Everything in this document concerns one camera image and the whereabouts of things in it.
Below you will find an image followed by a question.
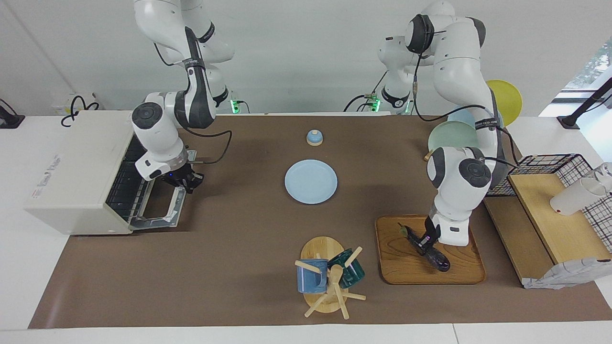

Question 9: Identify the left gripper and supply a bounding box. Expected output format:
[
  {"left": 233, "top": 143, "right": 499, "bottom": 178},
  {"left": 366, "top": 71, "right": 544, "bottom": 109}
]
[{"left": 410, "top": 216, "right": 442, "bottom": 258}]

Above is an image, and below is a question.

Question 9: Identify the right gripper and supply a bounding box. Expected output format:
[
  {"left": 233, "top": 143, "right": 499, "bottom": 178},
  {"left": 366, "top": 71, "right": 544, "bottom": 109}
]
[{"left": 162, "top": 163, "right": 205, "bottom": 194}]

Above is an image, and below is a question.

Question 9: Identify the dark purple eggplant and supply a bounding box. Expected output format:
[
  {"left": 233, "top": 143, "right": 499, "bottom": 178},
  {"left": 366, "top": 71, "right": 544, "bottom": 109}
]
[{"left": 399, "top": 223, "right": 451, "bottom": 273}]

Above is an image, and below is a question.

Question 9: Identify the white toaster oven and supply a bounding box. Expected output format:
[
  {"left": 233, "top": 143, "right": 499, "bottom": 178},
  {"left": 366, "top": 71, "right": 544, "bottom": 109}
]
[{"left": 24, "top": 110, "right": 197, "bottom": 236}]

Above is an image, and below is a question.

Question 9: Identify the wooden tray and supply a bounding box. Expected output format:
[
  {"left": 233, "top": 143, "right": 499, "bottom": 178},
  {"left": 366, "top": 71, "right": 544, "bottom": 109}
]
[{"left": 375, "top": 215, "right": 487, "bottom": 286}]

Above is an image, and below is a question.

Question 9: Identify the dark green mug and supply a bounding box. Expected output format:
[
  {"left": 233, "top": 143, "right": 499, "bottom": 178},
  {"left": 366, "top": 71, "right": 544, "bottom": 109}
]
[{"left": 327, "top": 248, "right": 366, "bottom": 289}]

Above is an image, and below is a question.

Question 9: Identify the wooden mug tree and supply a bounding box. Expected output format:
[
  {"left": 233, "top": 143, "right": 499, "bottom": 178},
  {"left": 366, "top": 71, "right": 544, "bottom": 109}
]
[{"left": 295, "top": 236, "right": 367, "bottom": 320}]

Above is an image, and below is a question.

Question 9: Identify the pale green plate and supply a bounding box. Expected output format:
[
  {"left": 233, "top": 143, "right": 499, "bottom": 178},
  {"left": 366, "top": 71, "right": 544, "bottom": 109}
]
[{"left": 427, "top": 120, "right": 479, "bottom": 154}]

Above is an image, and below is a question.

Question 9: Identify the light blue plate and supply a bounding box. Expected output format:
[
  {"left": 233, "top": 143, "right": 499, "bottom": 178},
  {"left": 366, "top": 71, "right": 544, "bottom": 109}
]
[{"left": 284, "top": 159, "right": 339, "bottom": 205}]

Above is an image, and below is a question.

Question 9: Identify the blue mug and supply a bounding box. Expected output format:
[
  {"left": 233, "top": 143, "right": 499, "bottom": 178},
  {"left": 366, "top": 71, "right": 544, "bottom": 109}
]
[{"left": 296, "top": 258, "right": 330, "bottom": 294}]

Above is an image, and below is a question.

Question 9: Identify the pale blue plate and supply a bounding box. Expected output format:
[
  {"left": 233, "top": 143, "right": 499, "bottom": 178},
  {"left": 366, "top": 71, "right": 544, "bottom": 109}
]
[{"left": 447, "top": 109, "right": 504, "bottom": 130}]

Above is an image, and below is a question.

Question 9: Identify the wooden shelf rack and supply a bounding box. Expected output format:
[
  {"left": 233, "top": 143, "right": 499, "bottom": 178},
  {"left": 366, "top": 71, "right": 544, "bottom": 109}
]
[{"left": 482, "top": 172, "right": 612, "bottom": 288}]

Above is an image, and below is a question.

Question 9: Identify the grey cloth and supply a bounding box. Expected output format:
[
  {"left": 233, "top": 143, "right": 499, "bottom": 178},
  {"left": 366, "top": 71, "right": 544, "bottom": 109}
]
[{"left": 522, "top": 257, "right": 612, "bottom": 290}]

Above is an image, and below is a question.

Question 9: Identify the white cup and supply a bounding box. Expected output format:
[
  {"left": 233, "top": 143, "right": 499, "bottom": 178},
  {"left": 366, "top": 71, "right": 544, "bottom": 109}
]
[{"left": 549, "top": 162, "right": 612, "bottom": 217}]

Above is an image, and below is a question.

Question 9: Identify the yellow plate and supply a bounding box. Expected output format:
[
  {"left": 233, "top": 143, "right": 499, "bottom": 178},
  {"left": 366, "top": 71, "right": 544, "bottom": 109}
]
[{"left": 485, "top": 79, "right": 524, "bottom": 128}]

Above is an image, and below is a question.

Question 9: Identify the black stand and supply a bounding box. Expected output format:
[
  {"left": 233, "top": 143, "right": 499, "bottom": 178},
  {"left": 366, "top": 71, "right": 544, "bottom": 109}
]
[
  {"left": 0, "top": 98, "right": 26, "bottom": 129},
  {"left": 557, "top": 76, "right": 612, "bottom": 130}
]

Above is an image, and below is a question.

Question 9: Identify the black cable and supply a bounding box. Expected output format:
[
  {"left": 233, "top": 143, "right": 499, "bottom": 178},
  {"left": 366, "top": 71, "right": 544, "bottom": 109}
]
[
  {"left": 413, "top": 52, "right": 520, "bottom": 169},
  {"left": 60, "top": 95, "right": 100, "bottom": 128},
  {"left": 184, "top": 125, "right": 234, "bottom": 166},
  {"left": 343, "top": 71, "right": 389, "bottom": 113}
]

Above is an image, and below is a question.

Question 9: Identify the black wire basket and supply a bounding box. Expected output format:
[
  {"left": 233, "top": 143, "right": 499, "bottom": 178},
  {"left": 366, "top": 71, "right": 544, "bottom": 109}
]
[{"left": 485, "top": 153, "right": 612, "bottom": 254}]

